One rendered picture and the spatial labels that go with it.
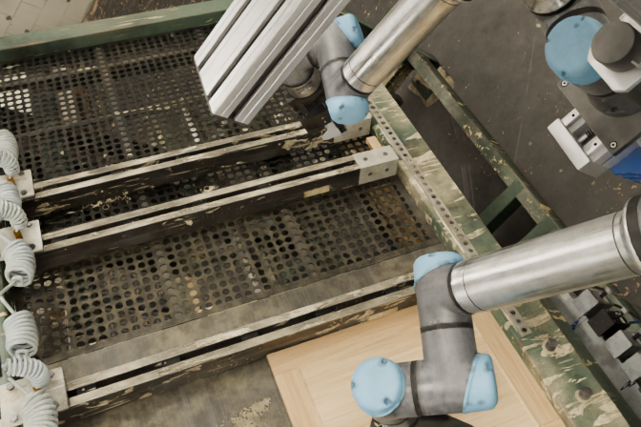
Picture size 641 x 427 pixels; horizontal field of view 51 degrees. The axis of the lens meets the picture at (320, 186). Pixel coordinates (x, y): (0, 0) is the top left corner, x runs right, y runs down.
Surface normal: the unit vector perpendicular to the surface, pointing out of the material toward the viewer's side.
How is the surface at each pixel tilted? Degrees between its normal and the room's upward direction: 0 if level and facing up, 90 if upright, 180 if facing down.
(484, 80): 0
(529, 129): 0
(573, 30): 7
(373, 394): 32
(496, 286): 25
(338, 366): 55
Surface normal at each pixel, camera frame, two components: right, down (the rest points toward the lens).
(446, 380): -0.30, -0.32
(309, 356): 0.04, -0.68
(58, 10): 0.32, 0.75
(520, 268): -0.79, -0.07
